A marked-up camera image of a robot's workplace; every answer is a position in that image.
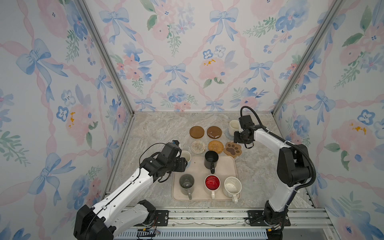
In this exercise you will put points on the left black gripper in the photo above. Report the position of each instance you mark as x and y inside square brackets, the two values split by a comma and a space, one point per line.
[182, 164]

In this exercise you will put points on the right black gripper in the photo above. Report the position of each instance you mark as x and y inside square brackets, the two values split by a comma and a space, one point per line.
[236, 139]

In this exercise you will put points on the cream mug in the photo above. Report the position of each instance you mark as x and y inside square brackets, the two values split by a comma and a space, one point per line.
[234, 126]

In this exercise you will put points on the white and blue mug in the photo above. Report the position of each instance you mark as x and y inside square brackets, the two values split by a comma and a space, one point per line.
[187, 156]

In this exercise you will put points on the woven rattan round coaster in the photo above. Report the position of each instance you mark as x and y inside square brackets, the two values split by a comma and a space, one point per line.
[216, 146]

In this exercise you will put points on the glossy brown wooden coaster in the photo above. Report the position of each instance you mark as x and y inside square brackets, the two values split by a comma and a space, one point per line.
[214, 132]

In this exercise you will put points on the clear patterned glass coaster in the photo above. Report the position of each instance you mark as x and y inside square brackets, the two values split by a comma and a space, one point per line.
[198, 147]

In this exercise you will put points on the matte brown wooden coaster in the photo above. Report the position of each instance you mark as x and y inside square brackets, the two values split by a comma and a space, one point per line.
[197, 132]

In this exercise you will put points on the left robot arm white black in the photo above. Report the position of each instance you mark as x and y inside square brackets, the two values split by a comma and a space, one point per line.
[107, 219]

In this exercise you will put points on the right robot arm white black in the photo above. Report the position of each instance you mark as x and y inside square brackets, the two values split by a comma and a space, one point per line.
[295, 171]

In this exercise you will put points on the cork paw print coaster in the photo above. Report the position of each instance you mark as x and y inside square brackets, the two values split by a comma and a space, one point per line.
[232, 149]

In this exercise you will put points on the grey braided round coaster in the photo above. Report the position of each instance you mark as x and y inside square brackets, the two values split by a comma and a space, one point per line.
[228, 135]

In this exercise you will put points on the grey mug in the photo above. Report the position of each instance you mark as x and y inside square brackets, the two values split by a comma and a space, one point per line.
[187, 184]

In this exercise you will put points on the beige serving tray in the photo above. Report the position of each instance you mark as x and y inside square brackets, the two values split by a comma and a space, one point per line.
[226, 168]

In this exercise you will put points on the black mug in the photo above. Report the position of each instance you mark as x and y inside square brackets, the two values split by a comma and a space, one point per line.
[211, 160]

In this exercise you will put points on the red interior white mug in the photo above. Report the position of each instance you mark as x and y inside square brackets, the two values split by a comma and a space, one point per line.
[212, 183]

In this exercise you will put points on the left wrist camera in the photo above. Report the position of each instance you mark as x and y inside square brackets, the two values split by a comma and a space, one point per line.
[172, 150]

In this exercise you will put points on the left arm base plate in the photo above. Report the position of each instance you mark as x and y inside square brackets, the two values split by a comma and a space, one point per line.
[157, 218]

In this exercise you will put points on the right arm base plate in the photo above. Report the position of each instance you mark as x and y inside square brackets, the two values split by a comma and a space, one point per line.
[258, 218]

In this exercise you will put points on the aluminium front rail frame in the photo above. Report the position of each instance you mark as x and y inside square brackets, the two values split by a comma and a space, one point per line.
[230, 224]

